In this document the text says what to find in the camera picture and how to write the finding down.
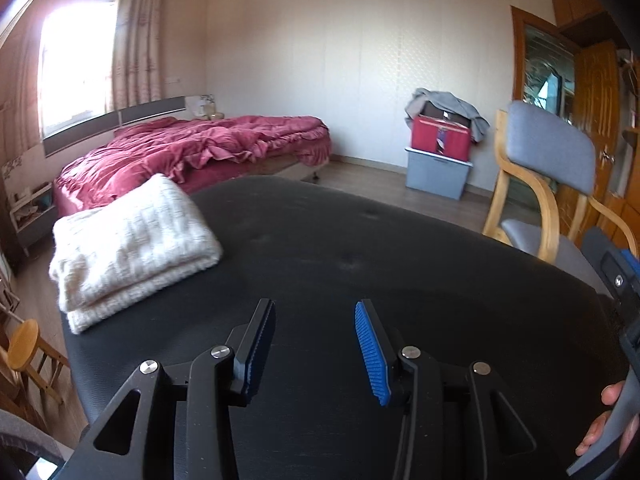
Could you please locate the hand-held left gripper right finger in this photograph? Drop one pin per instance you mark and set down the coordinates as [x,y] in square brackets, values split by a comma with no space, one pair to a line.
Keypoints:
[372,355]

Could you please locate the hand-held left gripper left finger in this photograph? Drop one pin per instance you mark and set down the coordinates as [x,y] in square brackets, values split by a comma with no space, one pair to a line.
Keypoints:
[260,355]

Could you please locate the person's right hand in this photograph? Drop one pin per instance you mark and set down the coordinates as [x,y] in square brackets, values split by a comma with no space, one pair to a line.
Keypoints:
[612,394]

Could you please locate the white knitted sweater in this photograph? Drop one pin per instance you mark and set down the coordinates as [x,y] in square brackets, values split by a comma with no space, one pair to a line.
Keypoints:
[130,250]

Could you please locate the wooden armchair with grey cushions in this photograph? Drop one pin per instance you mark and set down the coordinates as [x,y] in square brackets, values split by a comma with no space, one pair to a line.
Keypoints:
[550,145]

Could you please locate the grey plastic storage box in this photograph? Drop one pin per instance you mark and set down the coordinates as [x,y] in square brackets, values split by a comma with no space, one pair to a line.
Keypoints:
[435,175]

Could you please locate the red quilted bedspread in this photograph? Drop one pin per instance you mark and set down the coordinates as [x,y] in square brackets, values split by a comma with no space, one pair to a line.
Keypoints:
[200,145]

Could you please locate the red fabric storage box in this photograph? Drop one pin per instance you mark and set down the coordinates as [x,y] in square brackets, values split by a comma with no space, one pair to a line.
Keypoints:
[430,137]

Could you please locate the round wooden stool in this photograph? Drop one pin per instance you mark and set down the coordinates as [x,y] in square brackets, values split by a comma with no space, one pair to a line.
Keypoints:
[25,345]

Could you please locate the dark brown bag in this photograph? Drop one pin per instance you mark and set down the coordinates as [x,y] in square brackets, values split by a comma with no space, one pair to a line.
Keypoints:
[445,110]

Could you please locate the white bedside shelf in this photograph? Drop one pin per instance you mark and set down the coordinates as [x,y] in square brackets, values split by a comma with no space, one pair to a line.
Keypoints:
[30,230]

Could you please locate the grey cloth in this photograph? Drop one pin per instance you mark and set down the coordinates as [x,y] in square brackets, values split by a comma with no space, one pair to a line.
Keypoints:
[450,100]

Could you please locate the grey bed headboard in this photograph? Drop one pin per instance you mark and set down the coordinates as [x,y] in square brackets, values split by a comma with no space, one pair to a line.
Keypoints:
[150,110]

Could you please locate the wooden wardrobe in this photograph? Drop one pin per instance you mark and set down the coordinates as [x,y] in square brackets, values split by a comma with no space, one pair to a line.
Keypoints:
[575,5]

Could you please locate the patterned window curtain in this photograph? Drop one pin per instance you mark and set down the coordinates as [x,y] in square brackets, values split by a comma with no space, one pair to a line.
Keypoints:
[135,45]

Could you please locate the bright window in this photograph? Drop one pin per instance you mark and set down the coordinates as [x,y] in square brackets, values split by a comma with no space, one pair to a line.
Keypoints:
[75,70]

